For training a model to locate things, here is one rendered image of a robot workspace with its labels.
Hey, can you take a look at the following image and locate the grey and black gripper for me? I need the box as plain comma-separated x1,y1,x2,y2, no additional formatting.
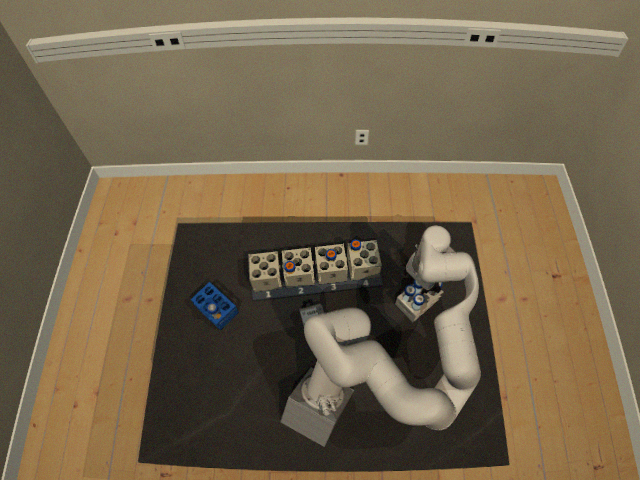
404,251,441,295

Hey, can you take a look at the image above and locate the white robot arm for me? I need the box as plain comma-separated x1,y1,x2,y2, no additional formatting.
302,226,481,430

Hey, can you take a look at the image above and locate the blue tube rack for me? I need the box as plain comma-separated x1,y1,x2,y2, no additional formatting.
191,283,239,330

